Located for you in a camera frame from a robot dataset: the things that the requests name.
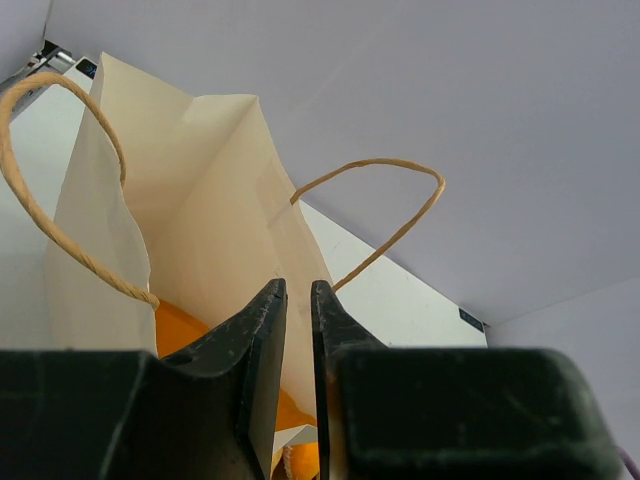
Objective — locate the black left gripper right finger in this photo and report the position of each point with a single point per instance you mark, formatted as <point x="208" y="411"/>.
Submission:
<point x="349" y="403"/>

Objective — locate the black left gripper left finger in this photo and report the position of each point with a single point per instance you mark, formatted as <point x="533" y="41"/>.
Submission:
<point x="216" y="399"/>

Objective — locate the beige paper bag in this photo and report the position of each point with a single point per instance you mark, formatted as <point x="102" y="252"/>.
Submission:
<point x="174" y="212"/>

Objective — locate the blue label right corner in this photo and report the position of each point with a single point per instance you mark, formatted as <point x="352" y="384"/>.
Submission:
<point x="471" y="320"/>

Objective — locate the blue label corner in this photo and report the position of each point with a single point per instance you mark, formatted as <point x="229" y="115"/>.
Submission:
<point x="86" y="67"/>
<point x="471" y="320"/>

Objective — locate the blue label left corner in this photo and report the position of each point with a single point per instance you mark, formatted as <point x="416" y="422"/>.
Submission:
<point x="86" y="67"/>

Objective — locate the aluminium frame rail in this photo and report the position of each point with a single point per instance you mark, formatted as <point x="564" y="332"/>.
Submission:
<point x="53" y="56"/>

